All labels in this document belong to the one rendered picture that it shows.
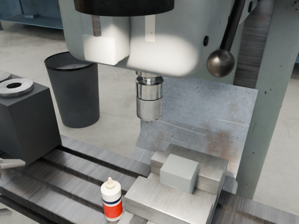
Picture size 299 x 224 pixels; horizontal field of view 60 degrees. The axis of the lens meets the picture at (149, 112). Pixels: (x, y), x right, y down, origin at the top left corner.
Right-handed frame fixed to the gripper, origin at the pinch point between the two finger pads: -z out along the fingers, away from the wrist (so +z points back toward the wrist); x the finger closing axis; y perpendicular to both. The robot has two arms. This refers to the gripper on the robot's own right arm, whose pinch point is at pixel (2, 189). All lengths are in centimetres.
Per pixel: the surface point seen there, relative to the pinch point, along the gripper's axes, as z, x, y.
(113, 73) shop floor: -266, 67, 172
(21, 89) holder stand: -7.8, 19.8, 12.5
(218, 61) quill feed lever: 9.7, 28.9, -37.7
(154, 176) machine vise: -17.2, 9.0, -23.7
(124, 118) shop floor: -193, 12, 92
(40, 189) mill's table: -11.7, -2.4, 1.5
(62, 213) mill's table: -10.0, -4.0, -8.1
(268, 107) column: -45, 33, -41
